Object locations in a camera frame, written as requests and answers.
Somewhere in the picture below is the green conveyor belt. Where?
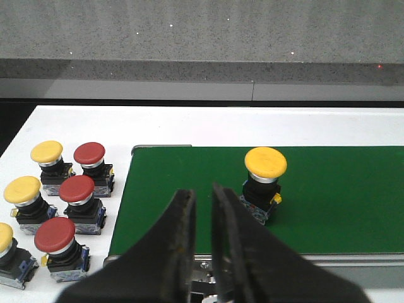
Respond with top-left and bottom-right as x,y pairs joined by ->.
109,146 -> 403,301

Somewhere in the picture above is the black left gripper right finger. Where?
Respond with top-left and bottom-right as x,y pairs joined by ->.
211,183 -> 369,302

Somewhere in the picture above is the grey stone counter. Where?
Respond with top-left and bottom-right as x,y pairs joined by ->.
1,1 -> 403,101

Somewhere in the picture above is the red push button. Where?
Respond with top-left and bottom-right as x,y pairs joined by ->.
73,142 -> 115,198
59,175 -> 107,235
34,217 -> 90,283

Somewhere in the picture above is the yellow push button conveyed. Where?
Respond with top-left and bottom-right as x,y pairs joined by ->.
239,146 -> 287,225

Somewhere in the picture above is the yellow push button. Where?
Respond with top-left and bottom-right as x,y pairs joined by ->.
1,222 -> 39,290
30,140 -> 76,196
3,175 -> 58,235

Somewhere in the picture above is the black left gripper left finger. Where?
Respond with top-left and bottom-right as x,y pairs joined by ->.
57,189 -> 196,302

